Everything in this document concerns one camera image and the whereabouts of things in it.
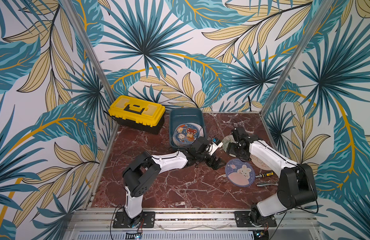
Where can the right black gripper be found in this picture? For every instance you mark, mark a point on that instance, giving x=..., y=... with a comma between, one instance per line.
x=236, y=147

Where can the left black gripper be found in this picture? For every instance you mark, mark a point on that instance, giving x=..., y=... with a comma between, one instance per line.
x=216, y=166

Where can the blue cartoon toast coaster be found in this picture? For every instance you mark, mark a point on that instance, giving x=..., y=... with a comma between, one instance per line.
x=186, y=134

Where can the purple bunny round coaster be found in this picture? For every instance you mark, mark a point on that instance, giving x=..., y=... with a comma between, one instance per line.
x=240, y=173

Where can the green sketch round coaster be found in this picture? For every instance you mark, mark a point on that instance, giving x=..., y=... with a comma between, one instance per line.
x=228, y=142

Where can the pink bow bear coaster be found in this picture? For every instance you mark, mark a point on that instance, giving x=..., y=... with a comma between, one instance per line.
x=259, y=163

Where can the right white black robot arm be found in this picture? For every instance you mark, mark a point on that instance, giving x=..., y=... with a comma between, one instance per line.
x=296, y=185

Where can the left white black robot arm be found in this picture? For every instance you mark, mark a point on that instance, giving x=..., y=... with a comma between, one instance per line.
x=141, y=173

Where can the teal plastic storage tray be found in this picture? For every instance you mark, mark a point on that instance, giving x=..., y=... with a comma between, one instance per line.
x=182, y=116

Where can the yellow black screwdriver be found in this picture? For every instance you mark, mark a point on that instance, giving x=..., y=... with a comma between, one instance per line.
x=263, y=175

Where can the yellow black toolbox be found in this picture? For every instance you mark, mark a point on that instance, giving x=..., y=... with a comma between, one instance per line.
x=138, y=114

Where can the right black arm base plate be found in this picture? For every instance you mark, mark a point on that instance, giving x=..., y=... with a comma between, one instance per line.
x=241, y=218

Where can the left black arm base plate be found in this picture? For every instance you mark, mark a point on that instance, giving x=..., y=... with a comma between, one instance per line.
x=143, y=220

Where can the aluminium front frame rail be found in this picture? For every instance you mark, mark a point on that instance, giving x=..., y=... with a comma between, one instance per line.
x=190, y=224

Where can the right aluminium corner post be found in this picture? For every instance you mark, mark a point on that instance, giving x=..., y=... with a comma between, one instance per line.
x=316, y=20

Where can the aluminium corner post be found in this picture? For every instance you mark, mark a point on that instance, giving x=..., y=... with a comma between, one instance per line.
x=73, y=16
x=316, y=20

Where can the left aluminium corner post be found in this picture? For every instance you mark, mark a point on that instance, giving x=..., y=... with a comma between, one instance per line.
x=73, y=16

